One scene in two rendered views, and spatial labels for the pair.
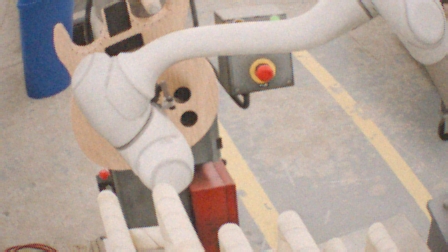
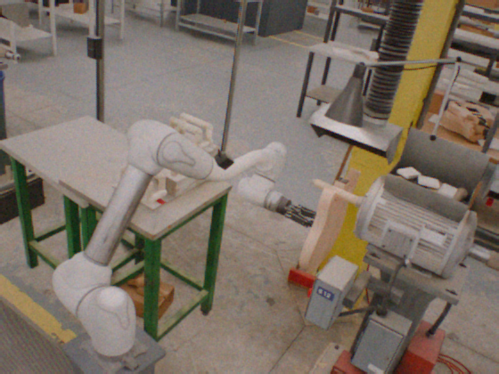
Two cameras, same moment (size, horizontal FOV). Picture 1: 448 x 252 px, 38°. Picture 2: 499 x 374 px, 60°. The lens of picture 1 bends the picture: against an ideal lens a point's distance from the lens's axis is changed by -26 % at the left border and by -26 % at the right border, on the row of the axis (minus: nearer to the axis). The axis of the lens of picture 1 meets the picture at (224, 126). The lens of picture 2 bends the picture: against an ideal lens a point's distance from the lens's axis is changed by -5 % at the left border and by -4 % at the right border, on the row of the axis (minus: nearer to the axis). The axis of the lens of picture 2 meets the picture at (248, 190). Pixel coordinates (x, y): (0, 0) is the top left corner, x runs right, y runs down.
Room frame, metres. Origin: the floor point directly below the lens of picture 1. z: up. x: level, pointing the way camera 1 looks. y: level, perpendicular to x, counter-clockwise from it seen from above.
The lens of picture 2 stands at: (2.39, -1.23, 2.10)
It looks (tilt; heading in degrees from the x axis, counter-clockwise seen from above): 31 degrees down; 130
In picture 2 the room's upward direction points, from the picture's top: 10 degrees clockwise
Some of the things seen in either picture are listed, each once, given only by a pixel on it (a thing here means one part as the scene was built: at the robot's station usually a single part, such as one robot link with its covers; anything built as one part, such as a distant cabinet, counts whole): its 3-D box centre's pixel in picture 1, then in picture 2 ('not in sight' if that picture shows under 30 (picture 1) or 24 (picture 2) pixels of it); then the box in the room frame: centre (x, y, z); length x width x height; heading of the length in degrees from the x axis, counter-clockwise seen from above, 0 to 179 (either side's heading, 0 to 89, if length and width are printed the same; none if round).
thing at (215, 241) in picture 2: not in sight; (212, 257); (1.03, 0.17, 0.45); 0.05 x 0.05 x 0.90; 13
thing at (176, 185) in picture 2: not in sight; (166, 173); (0.86, -0.05, 0.98); 0.27 x 0.16 x 0.09; 13
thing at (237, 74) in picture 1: (236, 49); (348, 303); (1.95, -0.05, 0.99); 0.24 x 0.21 x 0.26; 13
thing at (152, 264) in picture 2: not in sight; (151, 307); (1.14, -0.31, 0.45); 0.05 x 0.05 x 0.90; 13
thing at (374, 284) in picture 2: not in sight; (384, 289); (2.00, 0.09, 1.02); 0.13 x 0.04 x 0.04; 13
